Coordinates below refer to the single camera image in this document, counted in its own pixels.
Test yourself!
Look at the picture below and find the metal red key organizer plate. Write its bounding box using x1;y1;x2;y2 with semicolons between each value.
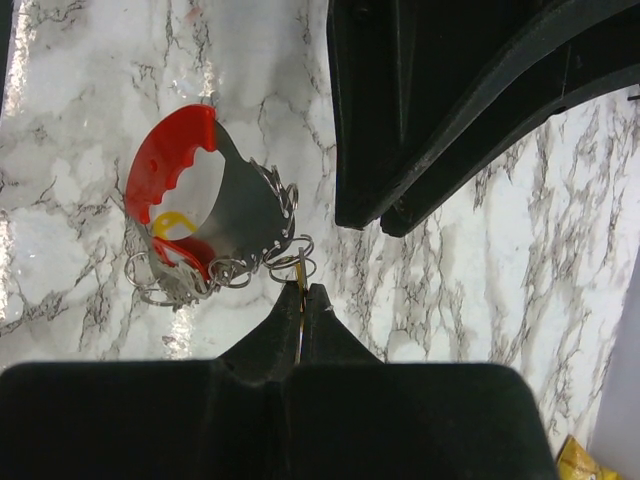
124;104;317;309

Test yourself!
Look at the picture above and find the yellow key tag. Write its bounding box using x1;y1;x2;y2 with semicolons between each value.
152;211;197;240
295;247;308;364

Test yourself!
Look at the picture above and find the small red key tag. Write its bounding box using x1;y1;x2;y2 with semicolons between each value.
152;237;215;268

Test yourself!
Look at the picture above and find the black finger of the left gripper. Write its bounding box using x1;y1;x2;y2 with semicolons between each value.
327;1;557;229
380;6;639;237

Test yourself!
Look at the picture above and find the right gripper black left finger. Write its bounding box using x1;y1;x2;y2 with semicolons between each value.
1;283;299;479

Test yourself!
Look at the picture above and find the yellow chips bag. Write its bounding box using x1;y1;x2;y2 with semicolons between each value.
556;435;623;480

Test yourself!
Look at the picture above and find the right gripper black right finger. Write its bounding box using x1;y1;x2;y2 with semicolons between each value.
282;284;558;479

